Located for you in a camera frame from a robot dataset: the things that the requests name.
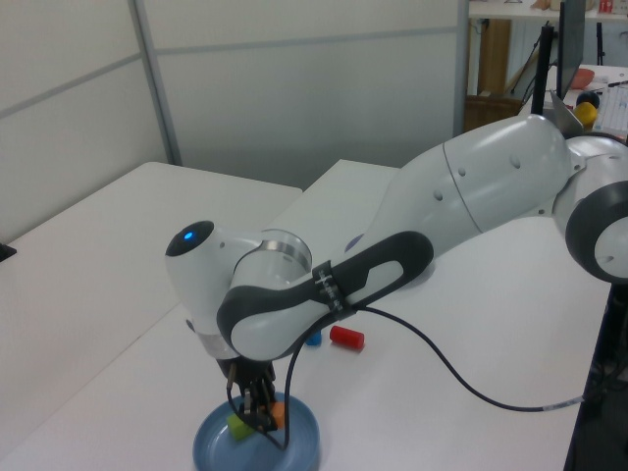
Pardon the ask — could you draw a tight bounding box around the grey metal panel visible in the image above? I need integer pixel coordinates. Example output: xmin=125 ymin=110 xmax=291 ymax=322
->
xmin=549 ymin=89 xmax=588 ymax=134

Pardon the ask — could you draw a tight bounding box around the green rectangular block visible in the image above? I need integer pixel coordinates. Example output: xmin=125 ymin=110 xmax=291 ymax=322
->
xmin=226 ymin=414 xmax=254 ymax=442

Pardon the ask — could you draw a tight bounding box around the white spare table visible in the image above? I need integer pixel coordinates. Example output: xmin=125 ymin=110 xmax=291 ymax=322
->
xmin=0 ymin=161 xmax=304 ymax=457

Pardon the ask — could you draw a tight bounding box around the blue plate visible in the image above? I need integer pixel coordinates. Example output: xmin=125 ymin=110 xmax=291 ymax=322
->
xmin=192 ymin=391 xmax=321 ymax=471

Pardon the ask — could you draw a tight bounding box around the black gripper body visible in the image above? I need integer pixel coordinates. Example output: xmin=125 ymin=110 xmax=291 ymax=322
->
xmin=214 ymin=357 xmax=277 ymax=390

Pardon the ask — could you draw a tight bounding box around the brown wooden box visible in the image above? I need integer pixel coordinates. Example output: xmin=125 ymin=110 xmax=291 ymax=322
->
xmin=463 ymin=94 xmax=524 ymax=134

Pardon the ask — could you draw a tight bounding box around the black computer monitor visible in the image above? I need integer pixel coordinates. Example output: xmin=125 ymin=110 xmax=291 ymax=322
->
xmin=557 ymin=0 xmax=588 ymax=102

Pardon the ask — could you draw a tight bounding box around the wooden cabinet door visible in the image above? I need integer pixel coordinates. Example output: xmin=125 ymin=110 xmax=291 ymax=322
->
xmin=476 ymin=18 xmax=512 ymax=97

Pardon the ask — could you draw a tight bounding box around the yellow ball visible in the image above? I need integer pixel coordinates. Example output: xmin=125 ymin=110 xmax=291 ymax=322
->
xmin=574 ymin=102 xmax=599 ymax=130

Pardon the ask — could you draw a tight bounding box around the black cable strap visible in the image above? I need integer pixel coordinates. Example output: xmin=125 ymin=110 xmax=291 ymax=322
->
xmin=312 ymin=262 xmax=355 ymax=320

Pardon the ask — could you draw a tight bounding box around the white wall shelf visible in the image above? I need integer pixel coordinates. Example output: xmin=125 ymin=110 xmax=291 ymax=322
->
xmin=468 ymin=3 xmax=628 ymax=22

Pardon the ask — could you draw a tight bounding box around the red cylinder block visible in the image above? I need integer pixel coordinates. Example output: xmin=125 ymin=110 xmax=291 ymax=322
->
xmin=329 ymin=325 xmax=365 ymax=352

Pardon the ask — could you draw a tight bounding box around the black monitor stand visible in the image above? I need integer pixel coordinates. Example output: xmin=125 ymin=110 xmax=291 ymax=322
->
xmin=531 ymin=23 xmax=558 ymax=119

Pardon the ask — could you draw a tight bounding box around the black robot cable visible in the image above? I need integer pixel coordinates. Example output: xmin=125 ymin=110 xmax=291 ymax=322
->
xmin=224 ymin=306 xmax=588 ymax=450

